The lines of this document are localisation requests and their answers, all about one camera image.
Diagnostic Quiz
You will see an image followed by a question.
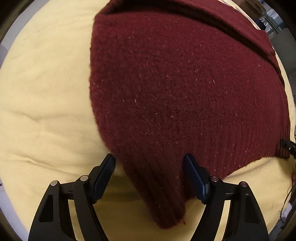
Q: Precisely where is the dark red knit sweater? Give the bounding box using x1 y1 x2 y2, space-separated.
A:
89 1 290 228

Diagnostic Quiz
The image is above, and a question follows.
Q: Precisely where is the brown cardboard box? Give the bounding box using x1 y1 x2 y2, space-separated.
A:
236 0 266 20

